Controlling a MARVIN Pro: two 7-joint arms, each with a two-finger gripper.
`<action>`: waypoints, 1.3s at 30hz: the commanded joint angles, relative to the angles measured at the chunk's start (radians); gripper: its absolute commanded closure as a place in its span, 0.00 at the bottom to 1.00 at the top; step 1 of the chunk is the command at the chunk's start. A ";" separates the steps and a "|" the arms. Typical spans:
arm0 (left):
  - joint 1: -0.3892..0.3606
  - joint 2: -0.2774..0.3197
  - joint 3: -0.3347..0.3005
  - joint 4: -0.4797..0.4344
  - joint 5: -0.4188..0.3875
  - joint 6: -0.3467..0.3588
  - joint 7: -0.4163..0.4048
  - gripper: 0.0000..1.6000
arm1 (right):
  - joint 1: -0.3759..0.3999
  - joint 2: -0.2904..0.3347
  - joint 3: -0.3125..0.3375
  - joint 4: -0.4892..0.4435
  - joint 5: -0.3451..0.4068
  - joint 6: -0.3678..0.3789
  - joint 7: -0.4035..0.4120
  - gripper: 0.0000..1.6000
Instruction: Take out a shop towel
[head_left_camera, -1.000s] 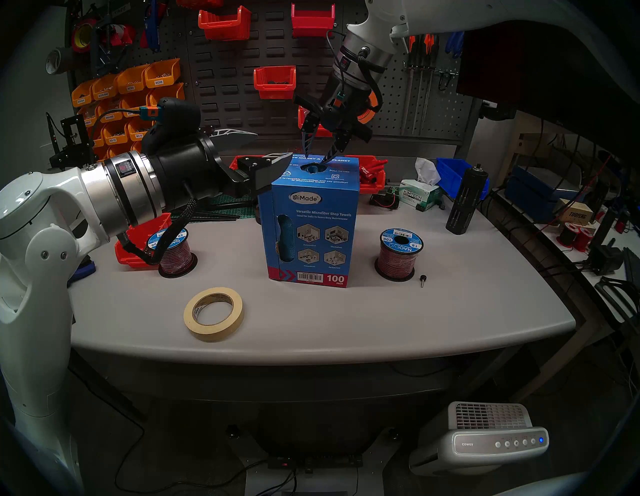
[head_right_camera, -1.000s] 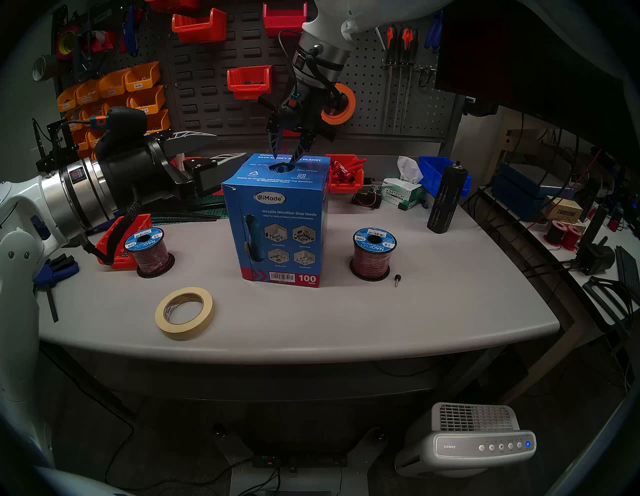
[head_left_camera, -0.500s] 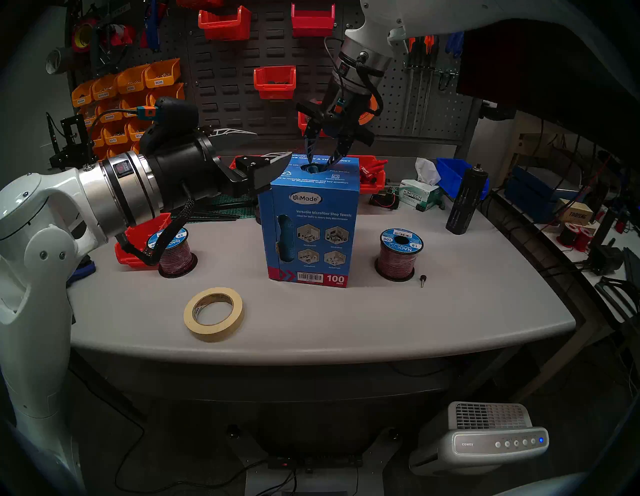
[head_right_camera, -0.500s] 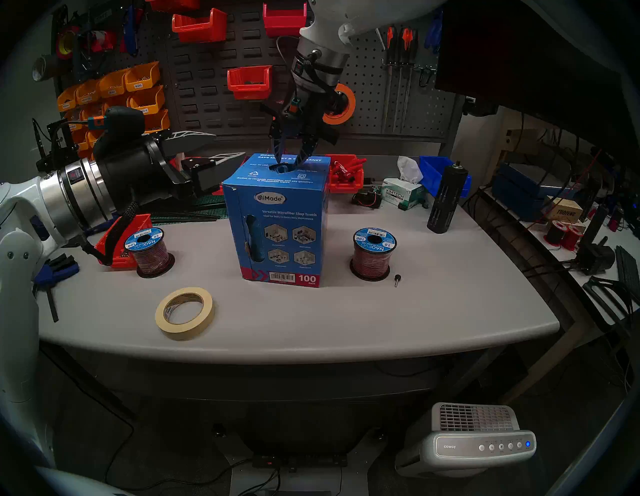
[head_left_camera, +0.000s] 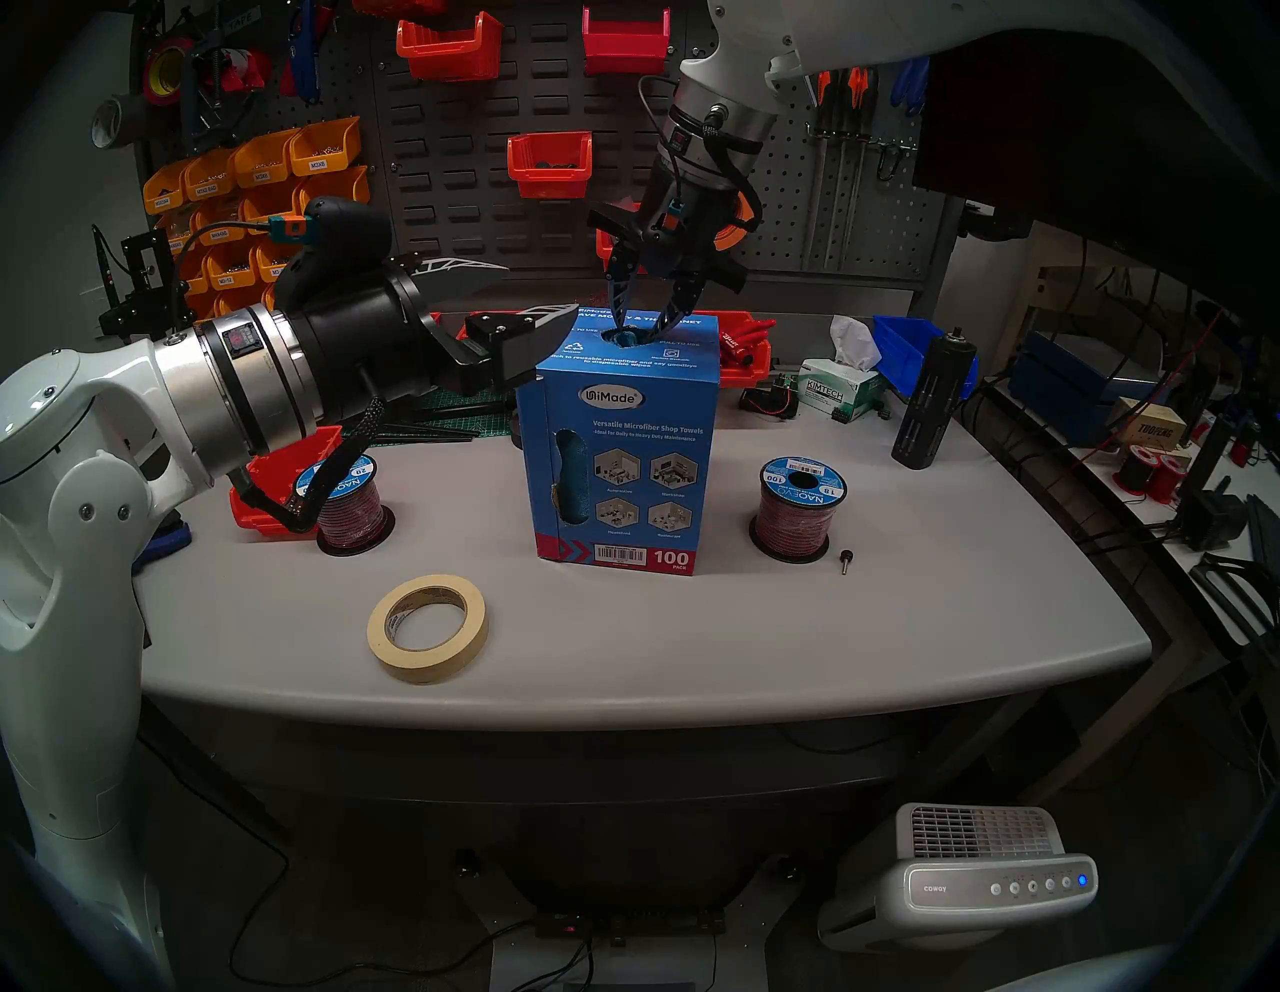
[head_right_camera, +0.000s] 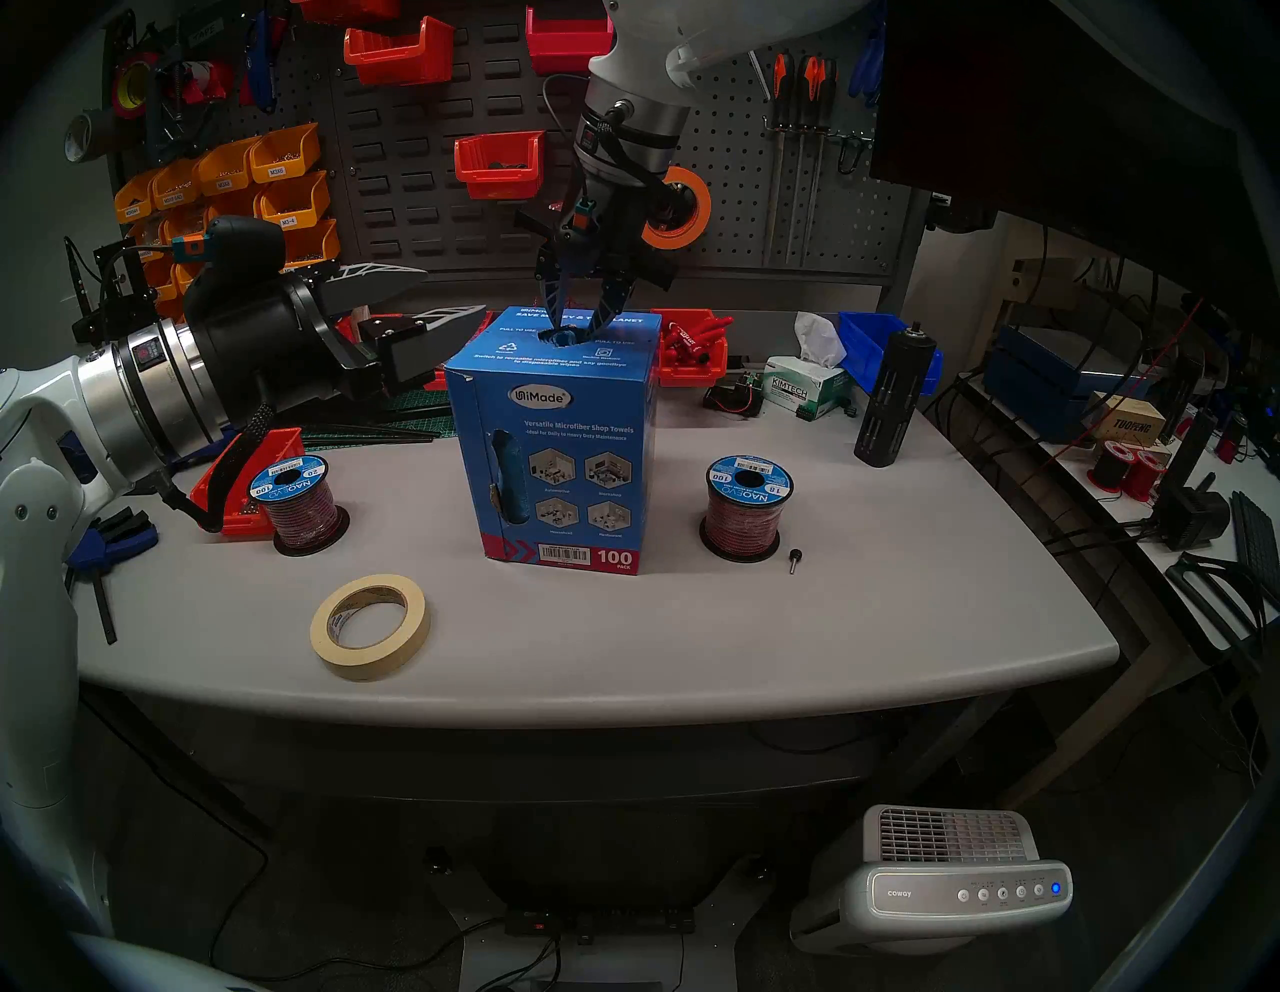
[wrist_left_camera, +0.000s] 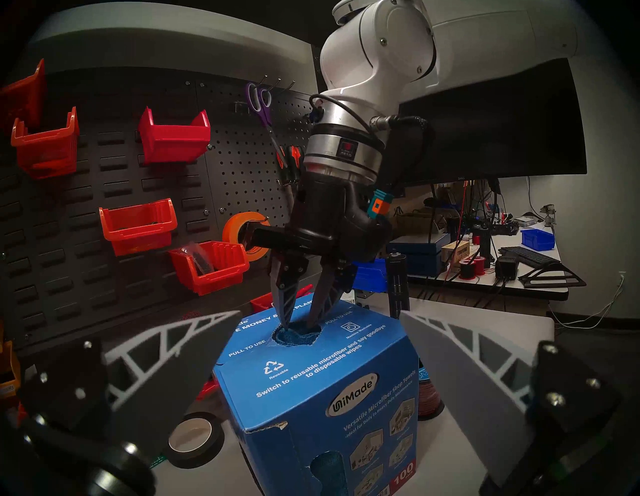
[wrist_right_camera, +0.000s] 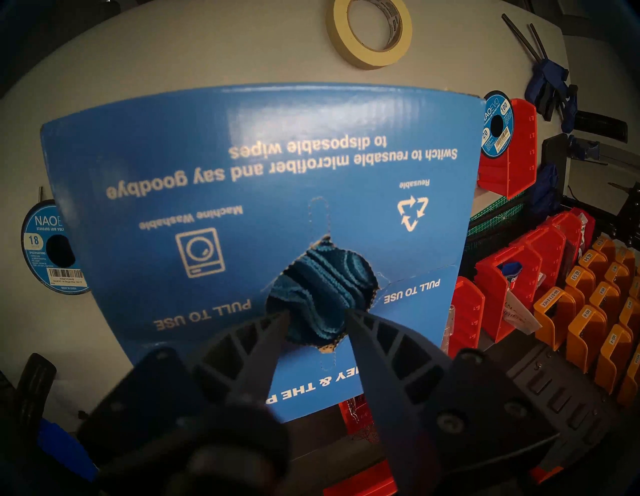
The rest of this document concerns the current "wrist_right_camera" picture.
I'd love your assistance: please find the yellow bin labelled M4 hex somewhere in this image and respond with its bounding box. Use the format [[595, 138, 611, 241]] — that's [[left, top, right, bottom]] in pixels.
[[534, 286, 578, 351]]

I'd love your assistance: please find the red wire spool labelled 18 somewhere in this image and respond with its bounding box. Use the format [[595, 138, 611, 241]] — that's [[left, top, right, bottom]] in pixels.
[[21, 200, 91, 296]]

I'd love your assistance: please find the red bin with wires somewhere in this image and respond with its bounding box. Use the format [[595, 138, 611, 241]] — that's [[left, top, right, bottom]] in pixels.
[[340, 395, 375, 442]]

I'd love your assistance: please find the yellow bin labelled M3-6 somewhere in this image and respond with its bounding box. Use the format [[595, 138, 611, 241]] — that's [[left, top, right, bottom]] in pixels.
[[566, 305, 608, 373]]

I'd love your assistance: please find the black cylindrical bottle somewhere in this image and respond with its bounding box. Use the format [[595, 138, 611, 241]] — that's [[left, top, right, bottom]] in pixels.
[[15, 352, 58, 436]]

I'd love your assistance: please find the yellow bin labelled M3X6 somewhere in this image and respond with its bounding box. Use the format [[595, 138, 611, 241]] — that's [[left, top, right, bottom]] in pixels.
[[617, 345, 640, 406]]

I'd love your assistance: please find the blue microfiber towel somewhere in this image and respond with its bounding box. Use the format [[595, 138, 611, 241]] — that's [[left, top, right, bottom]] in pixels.
[[265, 236, 380, 348]]

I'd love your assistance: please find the black flat block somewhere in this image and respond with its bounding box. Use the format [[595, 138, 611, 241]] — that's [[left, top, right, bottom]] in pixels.
[[542, 134, 571, 196]]

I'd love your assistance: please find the dark grey pegboard panel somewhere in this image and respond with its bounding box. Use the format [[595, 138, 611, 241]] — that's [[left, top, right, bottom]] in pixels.
[[290, 320, 640, 496]]

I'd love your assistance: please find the white paper packet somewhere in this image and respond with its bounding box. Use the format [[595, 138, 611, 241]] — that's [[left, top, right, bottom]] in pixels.
[[502, 290, 543, 335]]

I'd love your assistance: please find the blue shop towel box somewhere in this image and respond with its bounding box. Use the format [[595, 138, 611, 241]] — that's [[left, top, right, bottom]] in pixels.
[[40, 82, 487, 423]]

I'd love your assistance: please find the red bin with plastic bag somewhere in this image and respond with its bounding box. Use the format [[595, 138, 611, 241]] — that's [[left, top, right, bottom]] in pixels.
[[325, 460, 397, 496]]

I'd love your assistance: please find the yellow bin labelled M3-4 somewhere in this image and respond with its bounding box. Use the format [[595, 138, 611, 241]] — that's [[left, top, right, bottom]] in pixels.
[[595, 325, 633, 393]]

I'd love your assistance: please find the blue plastic bin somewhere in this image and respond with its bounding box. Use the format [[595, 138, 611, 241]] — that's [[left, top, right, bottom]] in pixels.
[[37, 417, 98, 481]]

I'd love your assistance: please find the red wire spool labelled 20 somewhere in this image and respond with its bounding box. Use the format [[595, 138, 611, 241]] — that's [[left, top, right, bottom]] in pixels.
[[481, 91, 515, 159]]

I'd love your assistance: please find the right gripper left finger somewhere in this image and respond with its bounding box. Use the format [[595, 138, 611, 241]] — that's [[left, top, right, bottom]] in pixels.
[[185, 310, 292, 403]]

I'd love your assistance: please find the small blue object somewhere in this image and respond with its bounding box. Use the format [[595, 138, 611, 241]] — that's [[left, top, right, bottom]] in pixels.
[[500, 262, 523, 291]]

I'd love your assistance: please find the black metal stand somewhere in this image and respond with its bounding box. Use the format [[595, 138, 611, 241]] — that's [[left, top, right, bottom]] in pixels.
[[565, 180, 640, 241]]

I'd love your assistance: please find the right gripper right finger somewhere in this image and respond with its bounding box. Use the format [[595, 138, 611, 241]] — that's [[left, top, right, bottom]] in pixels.
[[344, 309, 453, 496]]

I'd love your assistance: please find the yellow bin labelled M2.5-5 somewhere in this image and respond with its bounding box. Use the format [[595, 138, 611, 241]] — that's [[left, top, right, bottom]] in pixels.
[[565, 265, 596, 311]]

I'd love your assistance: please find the green cutting mat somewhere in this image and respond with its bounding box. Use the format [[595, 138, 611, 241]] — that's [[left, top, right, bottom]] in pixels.
[[467, 192, 526, 236]]

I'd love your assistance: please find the beige masking tape roll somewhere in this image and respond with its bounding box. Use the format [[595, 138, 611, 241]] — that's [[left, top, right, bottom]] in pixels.
[[326, 0, 414, 71]]

